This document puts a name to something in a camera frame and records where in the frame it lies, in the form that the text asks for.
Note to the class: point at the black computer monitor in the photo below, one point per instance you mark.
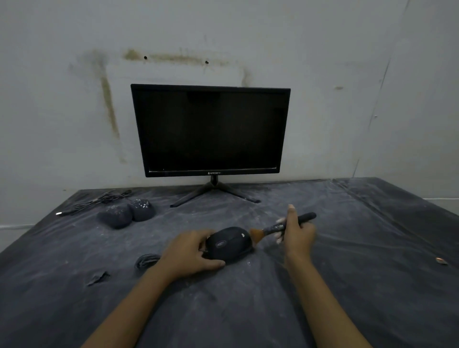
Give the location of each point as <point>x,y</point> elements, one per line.
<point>209,131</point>

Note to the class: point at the black monitor stand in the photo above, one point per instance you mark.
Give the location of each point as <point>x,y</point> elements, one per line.
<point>214,186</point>

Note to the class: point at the black dusty table cover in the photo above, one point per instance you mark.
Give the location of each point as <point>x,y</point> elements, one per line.
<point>358,286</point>

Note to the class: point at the small brown scrap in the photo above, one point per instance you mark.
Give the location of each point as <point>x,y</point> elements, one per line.
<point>441,261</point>

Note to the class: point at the person's right forearm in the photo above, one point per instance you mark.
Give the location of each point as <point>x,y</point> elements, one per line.
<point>322,304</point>

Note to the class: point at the dusty black computer mouse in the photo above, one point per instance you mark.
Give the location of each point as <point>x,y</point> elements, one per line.
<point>143,209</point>
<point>115,216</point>

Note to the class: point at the person's left hand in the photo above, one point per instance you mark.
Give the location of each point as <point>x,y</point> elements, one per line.
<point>186,256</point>

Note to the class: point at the person's right hand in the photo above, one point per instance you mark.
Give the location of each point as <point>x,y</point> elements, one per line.
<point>299,240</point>

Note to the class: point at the person's left thumb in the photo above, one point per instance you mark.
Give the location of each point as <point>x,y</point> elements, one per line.
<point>211,264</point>

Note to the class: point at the torn black scrap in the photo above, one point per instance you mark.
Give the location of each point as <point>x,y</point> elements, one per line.
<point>96,278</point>

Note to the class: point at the person's left forearm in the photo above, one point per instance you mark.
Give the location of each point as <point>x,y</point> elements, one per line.
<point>132,308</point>

